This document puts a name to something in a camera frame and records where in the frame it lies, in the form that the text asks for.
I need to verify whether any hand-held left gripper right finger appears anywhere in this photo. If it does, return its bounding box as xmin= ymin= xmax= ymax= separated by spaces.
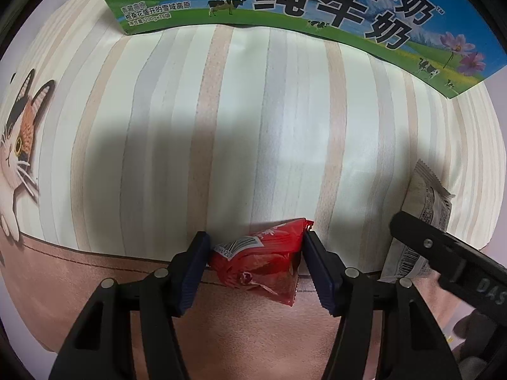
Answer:
xmin=303 ymin=231 xmax=462 ymax=380

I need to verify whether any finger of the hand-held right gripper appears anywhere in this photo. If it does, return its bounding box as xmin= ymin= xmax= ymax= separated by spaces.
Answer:
xmin=389 ymin=211 xmax=507 ymax=286

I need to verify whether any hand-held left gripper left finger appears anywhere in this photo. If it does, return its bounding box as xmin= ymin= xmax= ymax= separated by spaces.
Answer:
xmin=48 ymin=231 xmax=212 ymax=380

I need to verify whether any white snack packet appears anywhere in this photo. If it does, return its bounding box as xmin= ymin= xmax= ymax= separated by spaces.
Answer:
xmin=379 ymin=159 xmax=456 ymax=284

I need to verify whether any bright red snack packet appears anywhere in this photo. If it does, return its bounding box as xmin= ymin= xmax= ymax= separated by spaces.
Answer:
xmin=209 ymin=218 xmax=315 ymax=307

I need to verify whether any blue and green milk carton box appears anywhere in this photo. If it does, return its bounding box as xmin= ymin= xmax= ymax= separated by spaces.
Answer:
xmin=86 ymin=0 xmax=500 ymax=99

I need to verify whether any cat print striped blanket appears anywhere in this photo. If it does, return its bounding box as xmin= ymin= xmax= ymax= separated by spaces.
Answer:
xmin=0 ymin=0 xmax=500 ymax=380

